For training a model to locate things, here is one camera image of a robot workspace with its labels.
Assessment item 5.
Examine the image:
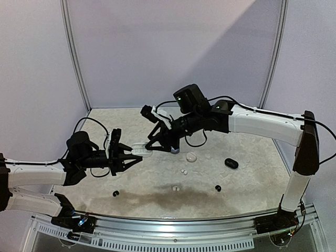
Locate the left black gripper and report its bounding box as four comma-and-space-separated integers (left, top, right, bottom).
79, 143, 142, 176

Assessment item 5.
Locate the white oblong charging case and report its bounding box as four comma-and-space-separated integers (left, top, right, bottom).
131, 142, 153, 158

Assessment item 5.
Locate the blue earbud charging case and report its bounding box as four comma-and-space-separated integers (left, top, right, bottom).
171, 148, 180, 154

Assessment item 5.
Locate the black earbud charging case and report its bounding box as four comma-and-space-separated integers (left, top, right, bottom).
224, 158, 239, 170

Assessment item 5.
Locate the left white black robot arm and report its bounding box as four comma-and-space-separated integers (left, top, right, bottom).
1, 129, 143, 228

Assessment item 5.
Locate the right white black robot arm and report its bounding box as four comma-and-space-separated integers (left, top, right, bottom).
141, 84, 320, 229

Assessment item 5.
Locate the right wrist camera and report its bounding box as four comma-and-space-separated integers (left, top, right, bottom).
140, 105, 172, 130

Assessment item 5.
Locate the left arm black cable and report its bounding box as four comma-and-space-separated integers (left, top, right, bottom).
0, 117, 111, 178

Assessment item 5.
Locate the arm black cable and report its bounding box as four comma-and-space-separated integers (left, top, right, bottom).
154, 96, 336, 165
0, 117, 111, 178

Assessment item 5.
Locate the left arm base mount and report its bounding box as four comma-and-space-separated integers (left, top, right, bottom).
51, 211, 98, 234

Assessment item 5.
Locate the aluminium front rail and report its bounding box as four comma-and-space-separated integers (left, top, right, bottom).
22, 204, 329, 251

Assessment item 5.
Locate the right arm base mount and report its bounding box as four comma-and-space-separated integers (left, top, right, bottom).
254, 209, 299, 234

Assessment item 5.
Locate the left aluminium corner post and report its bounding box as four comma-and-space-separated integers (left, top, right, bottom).
60, 0, 92, 112

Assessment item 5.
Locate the aluminium corner post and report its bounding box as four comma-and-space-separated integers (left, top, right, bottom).
60, 0, 92, 112
257, 0, 289, 113

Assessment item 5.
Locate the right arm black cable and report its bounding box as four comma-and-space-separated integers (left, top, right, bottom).
154, 96, 336, 165

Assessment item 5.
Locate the right aluminium corner post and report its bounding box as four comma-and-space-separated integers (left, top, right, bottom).
257, 0, 289, 113

